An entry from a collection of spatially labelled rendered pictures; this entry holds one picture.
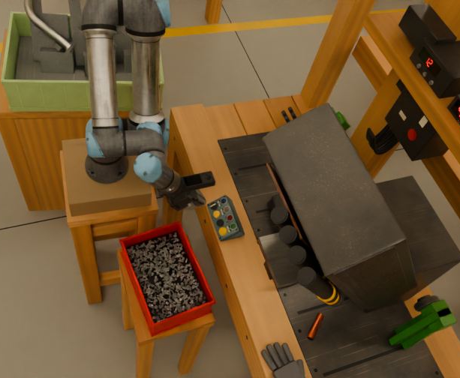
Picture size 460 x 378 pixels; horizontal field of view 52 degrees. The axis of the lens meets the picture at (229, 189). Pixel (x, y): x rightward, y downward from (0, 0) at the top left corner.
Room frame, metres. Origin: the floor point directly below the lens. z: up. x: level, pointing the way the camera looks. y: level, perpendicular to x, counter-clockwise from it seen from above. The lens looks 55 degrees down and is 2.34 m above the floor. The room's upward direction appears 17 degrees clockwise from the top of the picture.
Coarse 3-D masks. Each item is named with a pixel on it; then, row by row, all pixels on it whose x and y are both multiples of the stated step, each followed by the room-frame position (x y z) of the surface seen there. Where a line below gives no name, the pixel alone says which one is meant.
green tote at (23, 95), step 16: (16, 16) 1.50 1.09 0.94; (16, 32) 1.47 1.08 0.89; (16, 48) 1.40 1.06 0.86; (160, 48) 1.56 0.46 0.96; (16, 64) 1.34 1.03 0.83; (160, 64) 1.46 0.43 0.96; (16, 80) 1.15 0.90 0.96; (32, 80) 1.17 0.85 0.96; (48, 80) 1.19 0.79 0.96; (64, 80) 1.22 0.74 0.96; (80, 80) 1.24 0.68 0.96; (160, 80) 1.40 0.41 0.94; (16, 96) 1.14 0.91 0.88; (32, 96) 1.16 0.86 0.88; (48, 96) 1.19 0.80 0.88; (64, 96) 1.21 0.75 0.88; (80, 96) 1.23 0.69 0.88; (128, 96) 1.31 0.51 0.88; (160, 96) 1.36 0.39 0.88
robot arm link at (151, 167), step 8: (152, 152) 0.79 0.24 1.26; (160, 152) 0.81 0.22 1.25; (136, 160) 0.75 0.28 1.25; (144, 160) 0.75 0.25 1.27; (152, 160) 0.75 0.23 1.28; (160, 160) 0.78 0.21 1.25; (136, 168) 0.73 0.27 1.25; (144, 168) 0.73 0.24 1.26; (152, 168) 0.73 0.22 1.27; (160, 168) 0.75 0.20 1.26; (168, 168) 0.78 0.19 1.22; (144, 176) 0.71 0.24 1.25; (152, 176) 0.72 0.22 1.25; (160, 176) 0.74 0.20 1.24; (168, 176) 0.76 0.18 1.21; (152, 184) 0.73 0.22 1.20; (160, 184) 0.73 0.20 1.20; (168, 184) 0.75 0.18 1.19
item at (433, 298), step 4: (424, 296) 0.67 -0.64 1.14; (428, 296) 0.67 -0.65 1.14; (432, 296) 0.67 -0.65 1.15; (436, 296) 0.67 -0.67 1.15; (420, 300) 0.66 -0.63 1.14; (424, 300) 0.65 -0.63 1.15; (428, 300) 0.65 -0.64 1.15; (432, 300) 0.66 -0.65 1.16; (436, 300) 0.66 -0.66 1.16; (416, 304) 0.64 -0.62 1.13; (420, 304) 0.64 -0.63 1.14; (424, 304) 0.64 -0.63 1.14; (416, 308) 0.64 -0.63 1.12; (420, 308) 0.64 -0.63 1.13
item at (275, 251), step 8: (264, 240) 0.70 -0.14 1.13; (272, 240) 0.71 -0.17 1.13; (280, 240) 0.72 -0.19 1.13; (264, 248) 0.67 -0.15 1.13; (272, 248) 0.68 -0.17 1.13; (280, 248) 0.69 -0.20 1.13; (288, 248) 0.70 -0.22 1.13; (264, 256) 0.65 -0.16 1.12; (272, 256) 0.65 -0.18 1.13; (280, 256) 0.66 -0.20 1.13; (272, 264) 0.63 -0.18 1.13; (280, 264) 0.64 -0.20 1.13; (288, 264) 0.65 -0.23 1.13; (272, 272) 0.61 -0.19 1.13; (280, 272) 0.61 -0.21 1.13; (288, 272) 0.62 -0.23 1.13; (296, 272) 0.63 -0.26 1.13; (280, 280) 0.59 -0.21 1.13; (288, 280) 0.60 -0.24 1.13; (296, 280) 0.60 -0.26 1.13
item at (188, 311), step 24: (120, 240) 0.66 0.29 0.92; (144, 240) 0.71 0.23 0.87; (168, 240) 0.73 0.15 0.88; (144, 264) 0.62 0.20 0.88; (168, 264) 0.65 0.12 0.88; (192, 264) 0.68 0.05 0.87; (144, 288) 0.54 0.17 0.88; (168, 288) 0.57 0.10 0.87; (192, 288) 0.59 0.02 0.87; (144, 312) 0.48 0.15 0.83; (168, 312) 0.49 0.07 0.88; (192, 312) 0.50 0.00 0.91
